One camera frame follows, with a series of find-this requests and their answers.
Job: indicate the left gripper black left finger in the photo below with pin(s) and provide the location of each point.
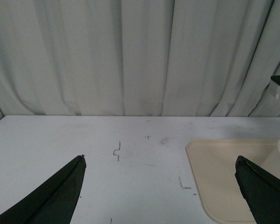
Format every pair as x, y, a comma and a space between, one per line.
54, 201

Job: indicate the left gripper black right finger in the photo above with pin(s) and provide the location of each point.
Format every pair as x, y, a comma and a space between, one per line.
260, 189

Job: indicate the cream plastic tray plate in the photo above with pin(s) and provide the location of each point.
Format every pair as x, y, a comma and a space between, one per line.
213, 166

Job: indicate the white pleated curtain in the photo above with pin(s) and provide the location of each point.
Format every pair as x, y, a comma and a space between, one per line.
139, 57

